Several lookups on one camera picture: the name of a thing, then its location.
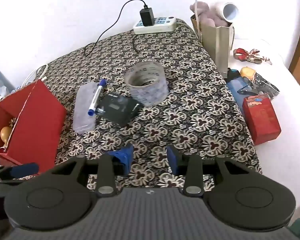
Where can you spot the beige paper gift bag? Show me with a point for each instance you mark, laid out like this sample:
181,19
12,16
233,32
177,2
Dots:
218,42

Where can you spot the translucent plastic case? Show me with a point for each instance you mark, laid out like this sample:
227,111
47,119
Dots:
82,121

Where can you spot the wooden gourd stamp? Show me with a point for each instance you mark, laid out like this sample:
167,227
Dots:
5,134

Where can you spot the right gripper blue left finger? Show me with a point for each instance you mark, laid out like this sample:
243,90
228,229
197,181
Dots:
122,160

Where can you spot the blue flat package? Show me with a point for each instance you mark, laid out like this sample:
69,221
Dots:
238,87

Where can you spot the red cardboard box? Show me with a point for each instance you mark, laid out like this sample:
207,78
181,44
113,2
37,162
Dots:
36,118

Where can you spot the patterned floral table cloth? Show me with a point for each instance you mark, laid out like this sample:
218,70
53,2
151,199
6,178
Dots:
198,116

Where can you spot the pink plush toy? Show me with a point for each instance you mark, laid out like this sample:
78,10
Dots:
204,15

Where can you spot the orange round object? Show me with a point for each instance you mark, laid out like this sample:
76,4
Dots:
248,73

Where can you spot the small red printed box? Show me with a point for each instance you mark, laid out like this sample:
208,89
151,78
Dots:
261,119

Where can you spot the blue whiteboard marker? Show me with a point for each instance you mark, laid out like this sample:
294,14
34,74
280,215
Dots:
94,102

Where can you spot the red decorative ornament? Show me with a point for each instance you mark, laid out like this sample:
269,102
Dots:
252,56

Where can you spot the black power adapter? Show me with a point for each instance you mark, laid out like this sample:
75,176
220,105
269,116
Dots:
147,16

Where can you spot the clear packing tape roll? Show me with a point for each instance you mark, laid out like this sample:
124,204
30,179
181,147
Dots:
146,82

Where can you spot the white rolled paper tube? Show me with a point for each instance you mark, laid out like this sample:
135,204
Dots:
226,11

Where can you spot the white power strip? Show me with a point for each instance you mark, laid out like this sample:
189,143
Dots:
161,25

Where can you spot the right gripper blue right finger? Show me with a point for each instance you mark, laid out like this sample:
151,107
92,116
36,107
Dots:
174,159

